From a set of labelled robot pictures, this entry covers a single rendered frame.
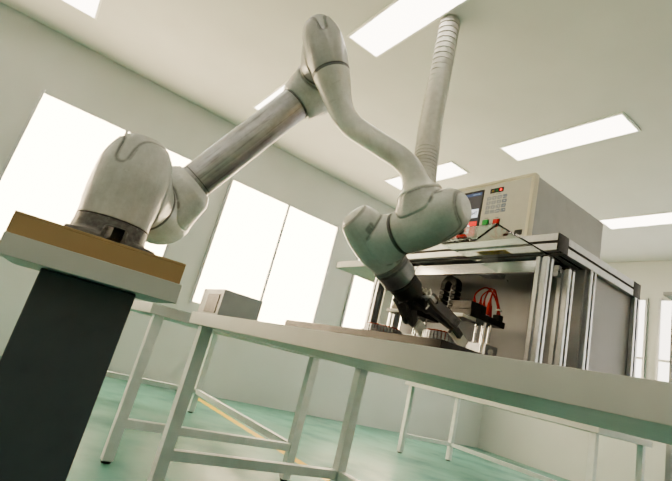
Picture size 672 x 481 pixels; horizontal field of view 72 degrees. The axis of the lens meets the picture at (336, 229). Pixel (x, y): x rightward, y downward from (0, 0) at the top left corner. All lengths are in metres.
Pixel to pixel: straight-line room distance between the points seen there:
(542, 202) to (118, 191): 1.10
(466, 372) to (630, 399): 0.26
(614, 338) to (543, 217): 0.38
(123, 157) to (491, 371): 0.85
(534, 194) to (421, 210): 0.50
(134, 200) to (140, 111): 4.94
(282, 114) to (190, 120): 4.81
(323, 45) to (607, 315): 1.05
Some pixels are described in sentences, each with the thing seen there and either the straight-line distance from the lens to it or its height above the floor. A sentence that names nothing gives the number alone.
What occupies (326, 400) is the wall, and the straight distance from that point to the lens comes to 6.85.
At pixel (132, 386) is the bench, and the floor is 0.35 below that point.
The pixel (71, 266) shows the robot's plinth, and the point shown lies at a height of 0.72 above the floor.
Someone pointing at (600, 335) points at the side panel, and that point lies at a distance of 1.45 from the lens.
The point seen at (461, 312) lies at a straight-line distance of 1.29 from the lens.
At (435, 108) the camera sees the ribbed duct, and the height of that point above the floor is 2.47.
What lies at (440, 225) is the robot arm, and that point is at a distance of 0.97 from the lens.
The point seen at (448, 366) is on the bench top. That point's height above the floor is 0.72.
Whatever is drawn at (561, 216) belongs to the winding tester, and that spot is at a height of 1.25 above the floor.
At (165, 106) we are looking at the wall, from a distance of 6.11.
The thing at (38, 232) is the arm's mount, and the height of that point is 0.76.
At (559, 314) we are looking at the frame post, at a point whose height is 0.93.
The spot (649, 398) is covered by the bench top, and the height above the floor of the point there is 0.72.
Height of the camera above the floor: 0.66
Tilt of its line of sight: 16 degrees up
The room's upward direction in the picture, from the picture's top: 15 degrees clockwise
